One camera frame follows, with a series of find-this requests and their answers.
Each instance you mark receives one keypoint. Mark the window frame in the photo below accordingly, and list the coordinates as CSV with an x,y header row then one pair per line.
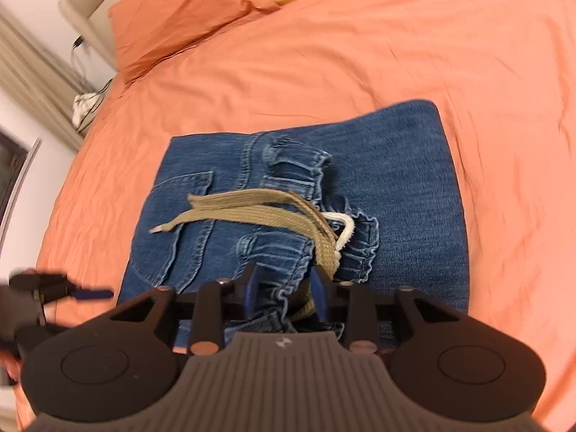
x,y
15,175

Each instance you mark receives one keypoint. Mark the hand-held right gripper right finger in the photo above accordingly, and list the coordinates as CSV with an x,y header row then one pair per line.
x,y
321,297

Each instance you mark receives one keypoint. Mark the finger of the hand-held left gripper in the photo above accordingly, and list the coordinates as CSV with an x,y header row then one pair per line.
x,y
92,295

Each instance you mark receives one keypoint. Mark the blue denim pants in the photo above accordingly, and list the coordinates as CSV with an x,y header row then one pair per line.
x,y
405,189

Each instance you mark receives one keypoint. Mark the orange bed sheet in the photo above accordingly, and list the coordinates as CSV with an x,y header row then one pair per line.
x,y
360,54

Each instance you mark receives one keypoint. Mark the orange pillow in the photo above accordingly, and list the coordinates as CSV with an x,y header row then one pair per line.
x,y
180,13

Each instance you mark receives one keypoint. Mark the white crumpled cloth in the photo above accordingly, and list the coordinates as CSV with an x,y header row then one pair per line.
x,y
84,108

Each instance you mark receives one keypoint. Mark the beige padded headboard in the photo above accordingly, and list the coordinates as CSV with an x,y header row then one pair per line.
x,y
85,4

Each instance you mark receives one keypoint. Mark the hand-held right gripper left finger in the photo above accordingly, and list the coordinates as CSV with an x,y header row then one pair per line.
x,y
251,294

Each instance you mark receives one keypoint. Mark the beige curtain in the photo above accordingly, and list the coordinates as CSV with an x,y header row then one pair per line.
x,y
31,72

